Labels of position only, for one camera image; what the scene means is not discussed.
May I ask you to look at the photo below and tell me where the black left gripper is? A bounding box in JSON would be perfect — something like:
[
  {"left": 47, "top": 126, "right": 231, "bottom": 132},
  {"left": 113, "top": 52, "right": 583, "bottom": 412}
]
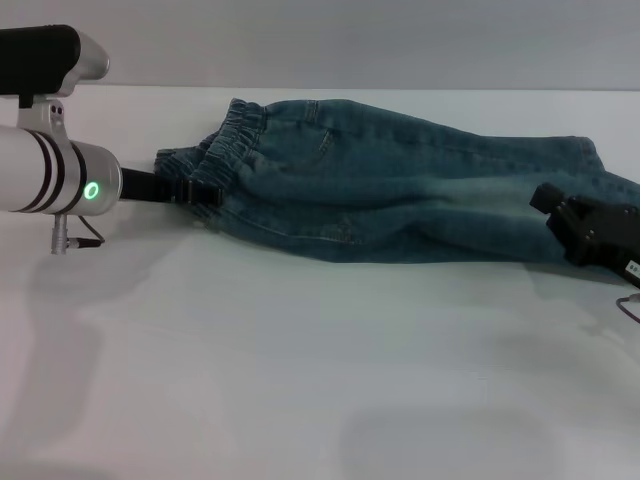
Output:
[{"left": 119, "top": 168, "right": 225, "bottom": 207}]

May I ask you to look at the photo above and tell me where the blue denim shorts cartoon print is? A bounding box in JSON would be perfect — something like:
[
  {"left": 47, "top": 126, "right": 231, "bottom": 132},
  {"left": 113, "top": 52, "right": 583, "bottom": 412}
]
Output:
[{"left": 153, "top": 97, "right": 640, "bottom": 266}]

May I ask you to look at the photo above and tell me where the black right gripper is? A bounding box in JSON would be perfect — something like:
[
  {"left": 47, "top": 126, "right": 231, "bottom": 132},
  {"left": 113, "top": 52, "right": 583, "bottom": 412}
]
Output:
[{"left": 529, "top": 182, "right": 640, "bottom": 289}]

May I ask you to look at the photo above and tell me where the arm cable with connector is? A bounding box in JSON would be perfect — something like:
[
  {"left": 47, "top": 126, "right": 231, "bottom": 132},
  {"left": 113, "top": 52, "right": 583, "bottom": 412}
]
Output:
[
  {"left": 615, "top": 293, "right": 640, "bottom": 326},
  {"left": 49, "top": 212, "right": 105, "bottom": 256}
]

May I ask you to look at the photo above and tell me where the left arm cable with connector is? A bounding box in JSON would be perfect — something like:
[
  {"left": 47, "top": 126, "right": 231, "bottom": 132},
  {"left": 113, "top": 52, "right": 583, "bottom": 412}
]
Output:
[{"left": 49, "top": 212, "right": 105, "bottom": 256}]

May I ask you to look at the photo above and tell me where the right arm cable with connector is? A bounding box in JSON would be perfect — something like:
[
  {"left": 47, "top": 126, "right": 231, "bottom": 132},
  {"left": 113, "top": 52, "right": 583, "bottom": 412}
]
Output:
[{"left": 615, "top": 293, "right": 640, "bottom": 326}]

